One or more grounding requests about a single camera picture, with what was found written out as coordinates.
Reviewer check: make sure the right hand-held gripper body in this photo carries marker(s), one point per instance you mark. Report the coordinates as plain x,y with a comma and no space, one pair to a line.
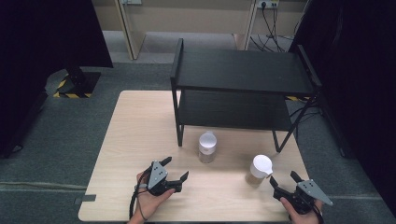
299,197

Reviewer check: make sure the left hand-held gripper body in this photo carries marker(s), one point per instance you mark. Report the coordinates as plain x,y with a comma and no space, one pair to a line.
157,175

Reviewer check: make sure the white-lidded glass spice jar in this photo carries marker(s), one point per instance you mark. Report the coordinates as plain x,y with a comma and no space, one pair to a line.
260,170
207,146

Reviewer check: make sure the black two-tier shelf rack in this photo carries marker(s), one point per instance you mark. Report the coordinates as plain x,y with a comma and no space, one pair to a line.
239,71

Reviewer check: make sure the person's right hand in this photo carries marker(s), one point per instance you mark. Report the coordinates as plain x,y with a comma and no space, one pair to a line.
300,217

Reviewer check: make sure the person's left hand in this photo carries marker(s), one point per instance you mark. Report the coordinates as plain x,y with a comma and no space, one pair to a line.
152,202

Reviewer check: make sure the grey floor tape strip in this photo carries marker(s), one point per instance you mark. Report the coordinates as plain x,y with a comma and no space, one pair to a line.
85,199

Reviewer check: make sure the black stand base striped tape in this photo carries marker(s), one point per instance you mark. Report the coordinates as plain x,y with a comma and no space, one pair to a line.
79,84

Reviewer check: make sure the black curtain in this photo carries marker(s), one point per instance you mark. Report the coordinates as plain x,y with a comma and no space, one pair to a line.
358,77
37,46

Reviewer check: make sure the beige wooden desk frame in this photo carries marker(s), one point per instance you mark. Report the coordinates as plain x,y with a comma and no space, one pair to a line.
186,15

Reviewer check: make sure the white wall power socket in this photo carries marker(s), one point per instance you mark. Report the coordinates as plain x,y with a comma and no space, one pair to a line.
267,3

